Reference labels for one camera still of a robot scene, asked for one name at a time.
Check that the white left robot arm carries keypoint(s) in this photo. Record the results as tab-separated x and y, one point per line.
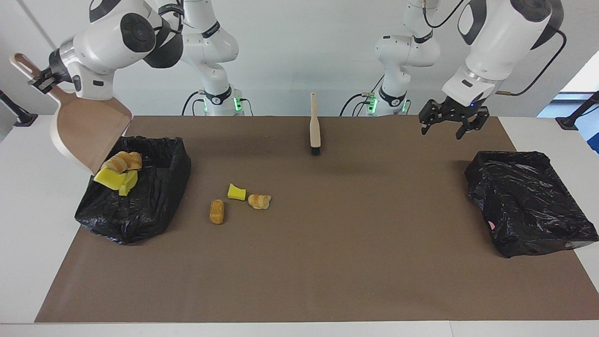
500	42

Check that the white wall outlet box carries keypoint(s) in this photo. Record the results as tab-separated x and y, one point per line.
84	100

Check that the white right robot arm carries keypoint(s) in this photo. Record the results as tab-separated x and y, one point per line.
117	42

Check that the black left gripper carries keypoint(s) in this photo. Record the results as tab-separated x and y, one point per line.
456	111

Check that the beige plastic dustpan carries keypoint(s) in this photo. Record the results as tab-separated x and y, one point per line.
89	126

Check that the brown table mat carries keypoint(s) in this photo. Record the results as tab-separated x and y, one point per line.
299	290

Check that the black clamp stand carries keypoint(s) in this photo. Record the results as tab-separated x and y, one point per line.
18	116
578	114

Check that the brown toy bread roll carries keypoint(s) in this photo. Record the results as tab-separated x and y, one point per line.
217	212

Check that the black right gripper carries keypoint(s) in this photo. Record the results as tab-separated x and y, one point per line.
60	70

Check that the beige brush black bristles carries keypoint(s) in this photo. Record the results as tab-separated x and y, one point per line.
314	131

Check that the striped toy croissant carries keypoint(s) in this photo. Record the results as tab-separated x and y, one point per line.
117	163
136	160
259	201

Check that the bright window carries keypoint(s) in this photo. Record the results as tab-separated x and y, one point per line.
585	79

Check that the notched yellow sponge piece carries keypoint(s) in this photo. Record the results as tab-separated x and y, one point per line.
108	179

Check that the black trash bag bin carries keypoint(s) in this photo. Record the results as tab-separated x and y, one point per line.
140	210

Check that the black bag bin pink patch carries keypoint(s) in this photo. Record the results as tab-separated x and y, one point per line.
529	206

